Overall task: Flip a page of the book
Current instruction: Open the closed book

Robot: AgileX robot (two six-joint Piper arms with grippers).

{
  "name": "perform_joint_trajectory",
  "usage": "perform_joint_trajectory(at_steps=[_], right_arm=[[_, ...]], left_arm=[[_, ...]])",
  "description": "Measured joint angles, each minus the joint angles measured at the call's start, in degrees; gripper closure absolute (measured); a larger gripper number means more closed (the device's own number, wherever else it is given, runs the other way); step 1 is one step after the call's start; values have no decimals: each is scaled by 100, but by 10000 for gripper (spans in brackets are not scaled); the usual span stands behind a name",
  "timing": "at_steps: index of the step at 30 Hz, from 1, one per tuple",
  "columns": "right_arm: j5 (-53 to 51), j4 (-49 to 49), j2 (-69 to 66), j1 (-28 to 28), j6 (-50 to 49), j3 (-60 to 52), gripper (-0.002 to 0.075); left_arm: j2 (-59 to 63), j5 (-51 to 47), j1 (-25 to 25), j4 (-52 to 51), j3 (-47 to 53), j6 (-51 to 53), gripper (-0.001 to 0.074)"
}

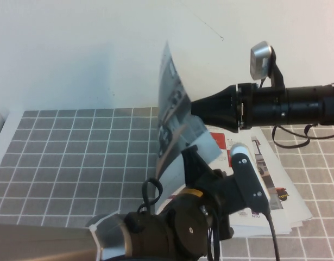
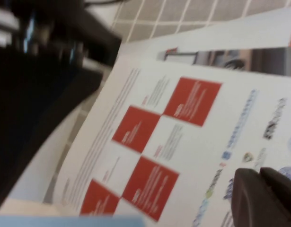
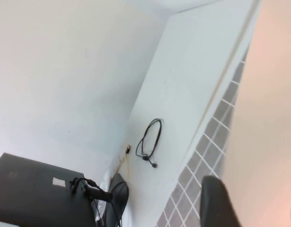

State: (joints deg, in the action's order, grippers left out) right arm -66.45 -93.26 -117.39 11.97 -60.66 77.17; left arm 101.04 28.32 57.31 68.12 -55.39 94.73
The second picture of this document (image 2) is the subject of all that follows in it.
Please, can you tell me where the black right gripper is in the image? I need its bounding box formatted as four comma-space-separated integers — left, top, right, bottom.
0, 0, 123, 211

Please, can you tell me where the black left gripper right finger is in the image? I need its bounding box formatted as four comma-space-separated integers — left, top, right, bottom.
260, 167, 291, 227

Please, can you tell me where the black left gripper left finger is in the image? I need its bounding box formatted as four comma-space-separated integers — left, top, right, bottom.
232, 167, 291, 227

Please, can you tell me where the AgileX robot brochure book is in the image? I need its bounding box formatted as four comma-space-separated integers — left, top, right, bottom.
43, 4, 291, 227

